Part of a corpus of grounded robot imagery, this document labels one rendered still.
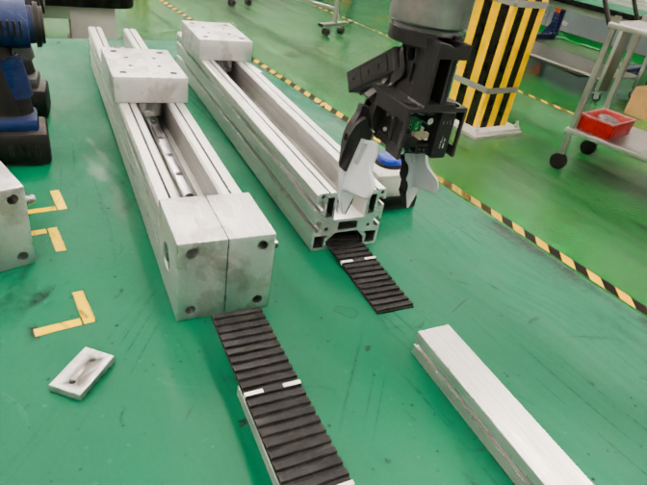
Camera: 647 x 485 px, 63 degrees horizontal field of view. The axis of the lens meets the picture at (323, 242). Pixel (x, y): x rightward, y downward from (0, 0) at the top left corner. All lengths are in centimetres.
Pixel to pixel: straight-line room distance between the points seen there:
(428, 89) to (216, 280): 28
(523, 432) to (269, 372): 22
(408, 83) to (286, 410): 33
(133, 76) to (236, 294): 43
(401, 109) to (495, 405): 28
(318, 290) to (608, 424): 33
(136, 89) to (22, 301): 39
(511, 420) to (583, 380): 15
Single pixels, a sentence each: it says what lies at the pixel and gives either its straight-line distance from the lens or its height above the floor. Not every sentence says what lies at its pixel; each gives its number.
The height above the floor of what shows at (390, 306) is 78.
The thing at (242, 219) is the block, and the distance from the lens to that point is 56.
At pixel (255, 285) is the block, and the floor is 81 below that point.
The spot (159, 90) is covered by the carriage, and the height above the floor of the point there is 88.
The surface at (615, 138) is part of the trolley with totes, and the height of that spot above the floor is 27.
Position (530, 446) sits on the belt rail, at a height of 81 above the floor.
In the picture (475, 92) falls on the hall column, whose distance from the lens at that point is 387.
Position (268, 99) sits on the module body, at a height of 85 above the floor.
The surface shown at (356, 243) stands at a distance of 71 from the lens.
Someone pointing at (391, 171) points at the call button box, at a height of 84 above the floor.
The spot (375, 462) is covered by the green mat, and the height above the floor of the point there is 78.
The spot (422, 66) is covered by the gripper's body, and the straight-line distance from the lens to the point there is 53.
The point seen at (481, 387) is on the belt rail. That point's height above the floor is 81.
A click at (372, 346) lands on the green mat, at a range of 57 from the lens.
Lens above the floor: 116
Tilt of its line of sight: 32 degrees down
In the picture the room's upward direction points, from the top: 10 degrees clockwise
